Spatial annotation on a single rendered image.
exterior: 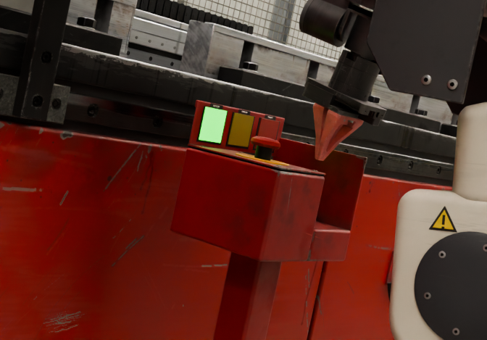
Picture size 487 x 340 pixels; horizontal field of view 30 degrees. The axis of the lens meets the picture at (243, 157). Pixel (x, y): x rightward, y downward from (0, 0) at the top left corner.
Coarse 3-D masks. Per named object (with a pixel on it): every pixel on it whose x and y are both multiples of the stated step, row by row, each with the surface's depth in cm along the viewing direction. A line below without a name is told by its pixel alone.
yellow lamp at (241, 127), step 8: (240, 120) 128; (248, 120) 129; (232, 128) 127; (240, 128) 128; (248, 128) 130; (232, 136) 127; (240, 136) 129; (248, 136) 130; (232, 144) 128; (240, 144) 129; (248, 144) 130
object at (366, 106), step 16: (352, 64) 121; (368, 64) 121; (320, 80) 127; (336, 80) 122; (352, 80) 121; (368, 80) 122; (336, 96) 122; (352, 96) 122; (368, 96) 124; (368, 112) 120; (384, 112) 123
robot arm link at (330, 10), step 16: (320, 0) 124; (336, 0) 123; (352, 0) 121; (368, 0) 119; (304, 16) 124; (320, 16) 123; (336, 16) 122; (304, 32) 126; (320, 32) 124; (336, 32) 123
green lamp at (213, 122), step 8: (208, 112) 122; (216, 112) 124; (224, 112) 125; (208, 120) 123; (216, 120) 124; (224, 120) 125; (208, 128) 123; (216, 128) 124; (200, 136) 122; (208, 136) 123; (216, 136) 125
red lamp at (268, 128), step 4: (260, 120) 132; (264, 120) 132; (268, 120) 133; (272, 120) 134; (260, 124) 132; (264, 124) 132; (268, 124) 133; (272, 124) 134; (276, 124) 135; (260, 128) 132; (264, 128) 132; (268, 128) 133; (272, 128) 134; (276, 128) 135; (260, 132) 132; (264, 132) 133; (268, 132) 133; (272, 132) 134; (276, 132) 135; (264, 136) 133; (268, 136) 134; (272, 136) 134; (256, 148) 132
